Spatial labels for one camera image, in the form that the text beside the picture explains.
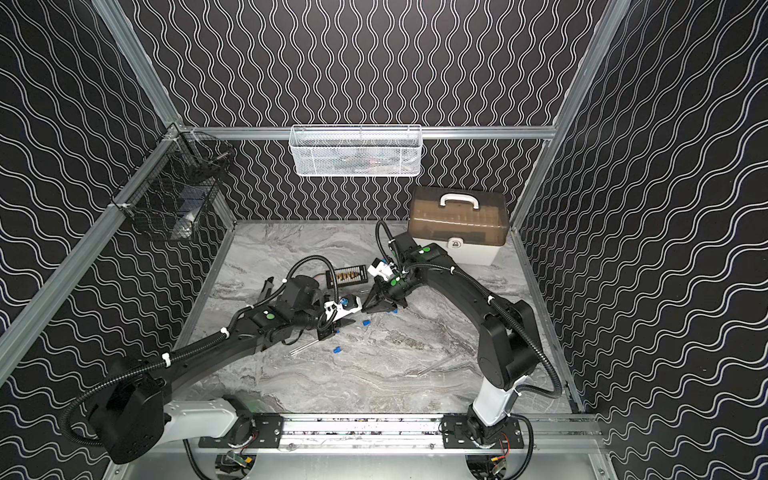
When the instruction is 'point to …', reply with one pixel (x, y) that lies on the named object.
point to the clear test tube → (301, 349)
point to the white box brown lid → (469, 223)
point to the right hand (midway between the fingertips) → (366, 308)
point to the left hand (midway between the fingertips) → (350, 309)
